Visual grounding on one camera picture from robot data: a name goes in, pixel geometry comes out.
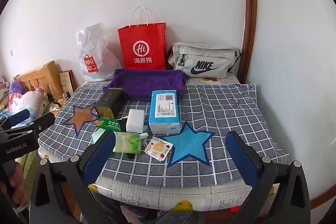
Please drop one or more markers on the purple towel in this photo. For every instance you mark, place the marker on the purple towel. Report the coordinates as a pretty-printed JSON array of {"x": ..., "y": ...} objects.
[{"x": 147, "y": 82}]

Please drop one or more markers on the white plastic shopping bag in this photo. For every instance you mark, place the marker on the white plastic shopping bag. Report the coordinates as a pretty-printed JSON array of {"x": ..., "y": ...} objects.
[{"x": 94, "y": 50}]

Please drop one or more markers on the grey checked cloth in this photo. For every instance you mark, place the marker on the grey checked cloth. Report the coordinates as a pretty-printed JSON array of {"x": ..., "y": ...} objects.
[{"x": 223, "y": 113}]

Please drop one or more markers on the purple plush toy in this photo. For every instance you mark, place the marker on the purple plush toy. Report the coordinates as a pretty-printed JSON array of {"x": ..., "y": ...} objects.
[{"x": 16, "y": 87}]

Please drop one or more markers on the white duck print tablecloth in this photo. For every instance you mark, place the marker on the white duck print tablecloth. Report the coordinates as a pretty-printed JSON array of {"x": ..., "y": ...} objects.
[{"x": 157, "y": 195}]

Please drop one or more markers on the brown wooden door frame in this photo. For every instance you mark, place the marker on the brown wooden door frame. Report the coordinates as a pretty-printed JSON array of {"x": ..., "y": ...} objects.
[{"x": 249, "y": 16}]

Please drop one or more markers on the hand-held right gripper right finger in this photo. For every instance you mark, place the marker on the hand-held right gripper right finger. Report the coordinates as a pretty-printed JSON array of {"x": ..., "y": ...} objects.
[{"x": 241, "y": 158}]

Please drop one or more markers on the green snack packet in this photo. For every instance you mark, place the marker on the green snack packet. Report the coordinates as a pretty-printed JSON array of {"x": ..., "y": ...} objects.
[{"x": 109, "y": 124}]

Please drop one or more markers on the light green tissue pack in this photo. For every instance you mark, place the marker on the light green tissue pack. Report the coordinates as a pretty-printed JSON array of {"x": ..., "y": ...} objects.
[{"x": 127, "y": 142}]

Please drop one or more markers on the grey waist bag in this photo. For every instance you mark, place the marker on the grey waist bag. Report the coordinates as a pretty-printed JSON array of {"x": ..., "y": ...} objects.
[{"x": 207, "y": 56}]

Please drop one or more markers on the black tea tin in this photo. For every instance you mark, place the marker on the black tea tin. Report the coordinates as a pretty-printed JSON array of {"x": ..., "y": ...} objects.
[{"x": 109, "y": 100}]

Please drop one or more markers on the green bed sheet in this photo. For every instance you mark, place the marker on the green bed sheet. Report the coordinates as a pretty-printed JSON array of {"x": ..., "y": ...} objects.
[{"x": 26, "y": 161}]

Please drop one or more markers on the orange star patch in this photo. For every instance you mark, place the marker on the orange star patch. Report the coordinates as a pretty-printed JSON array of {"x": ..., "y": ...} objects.
[{"x": 81, "y": 116}]

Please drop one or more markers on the red paper shopping bag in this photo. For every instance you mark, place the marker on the red paper shopping bag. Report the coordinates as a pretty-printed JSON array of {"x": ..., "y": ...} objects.
[{"x": 143, "y": 40}]

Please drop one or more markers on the blue star patch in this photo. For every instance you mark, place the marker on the blue star patch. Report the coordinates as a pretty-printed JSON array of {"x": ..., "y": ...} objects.
[{"x": 189, "y": 144}]

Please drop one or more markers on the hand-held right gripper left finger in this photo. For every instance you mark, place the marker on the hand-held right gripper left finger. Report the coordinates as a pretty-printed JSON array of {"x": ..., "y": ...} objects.
[{"x": 99, "y": 153}]

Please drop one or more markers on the blue tissue pack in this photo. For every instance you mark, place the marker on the blue tissue pack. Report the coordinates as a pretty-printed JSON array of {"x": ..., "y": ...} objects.
[{"x": 165, "y": 108}]

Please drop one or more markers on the fruit print packet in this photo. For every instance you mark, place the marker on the fruit print packet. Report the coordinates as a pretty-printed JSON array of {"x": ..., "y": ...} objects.
[{"x": 158, "y": 148}]

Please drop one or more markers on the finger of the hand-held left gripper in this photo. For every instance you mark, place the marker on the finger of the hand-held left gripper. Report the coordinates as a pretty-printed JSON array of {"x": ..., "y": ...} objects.
[
  {"x": 39, "y": 123},
  {"x": 21, "y": 116}
]

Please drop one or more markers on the floral quilt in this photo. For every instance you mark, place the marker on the floral quilt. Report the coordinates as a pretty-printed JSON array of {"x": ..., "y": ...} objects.
[{"x": 29, "y": 100}]

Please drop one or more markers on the person's left hand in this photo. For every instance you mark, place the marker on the person's left hand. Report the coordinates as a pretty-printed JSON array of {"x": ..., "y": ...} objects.
[{"x": 19, "y": 184}]

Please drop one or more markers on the mint green pouch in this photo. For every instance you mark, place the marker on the mint green pouch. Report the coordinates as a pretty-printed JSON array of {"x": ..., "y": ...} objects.
[{"x": 96, "y": 137}]

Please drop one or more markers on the wooden bed headboard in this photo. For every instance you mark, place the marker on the wooden bed headboard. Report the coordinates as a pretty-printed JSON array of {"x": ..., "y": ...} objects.
[{"x": 34, "y": 77}]

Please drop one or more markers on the decorated book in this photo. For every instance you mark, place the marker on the decorated book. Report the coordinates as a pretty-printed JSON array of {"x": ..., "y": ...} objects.
[{"x": 66, "y": 82}]

